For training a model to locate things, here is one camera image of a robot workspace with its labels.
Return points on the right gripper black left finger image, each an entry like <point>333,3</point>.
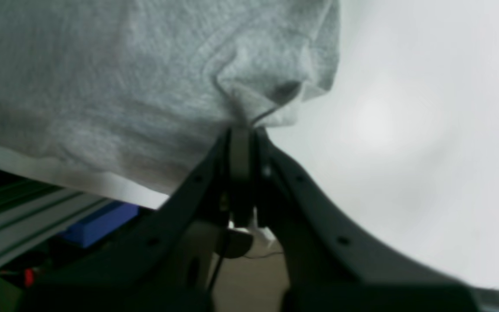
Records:
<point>161,265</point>

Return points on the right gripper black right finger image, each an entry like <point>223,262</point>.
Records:
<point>333,264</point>

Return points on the grey T-shirt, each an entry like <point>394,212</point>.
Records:
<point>142,88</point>

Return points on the blue box under table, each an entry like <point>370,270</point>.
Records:
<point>98,225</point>

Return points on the aluminium frame rail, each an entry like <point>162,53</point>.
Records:
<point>32,212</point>

